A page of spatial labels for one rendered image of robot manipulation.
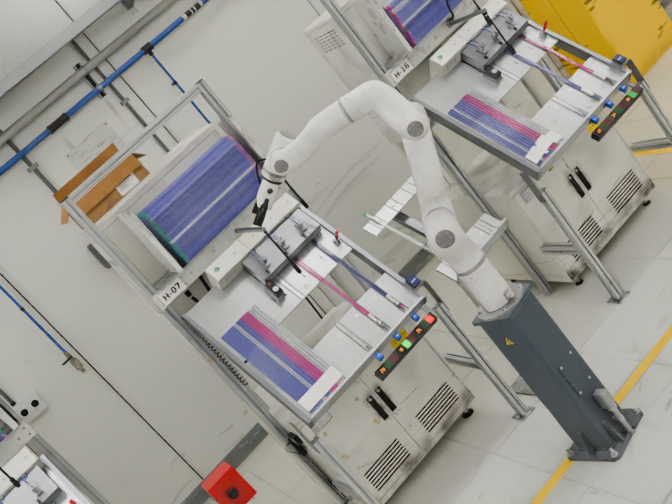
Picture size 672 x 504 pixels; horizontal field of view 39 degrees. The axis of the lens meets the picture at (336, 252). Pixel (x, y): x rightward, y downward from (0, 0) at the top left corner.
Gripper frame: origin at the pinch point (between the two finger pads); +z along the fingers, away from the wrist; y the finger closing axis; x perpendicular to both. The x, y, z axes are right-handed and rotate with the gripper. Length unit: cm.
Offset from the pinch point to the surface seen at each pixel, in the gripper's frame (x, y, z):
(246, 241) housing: -11, 56, 36
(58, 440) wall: 33, 124, 213
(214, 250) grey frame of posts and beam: 1, 56, 44
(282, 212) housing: -22, 64, 23
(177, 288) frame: 11, 44, 60
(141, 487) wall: -18, 122, 231
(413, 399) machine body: -100, 34, 77
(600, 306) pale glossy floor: -174, 57, 19
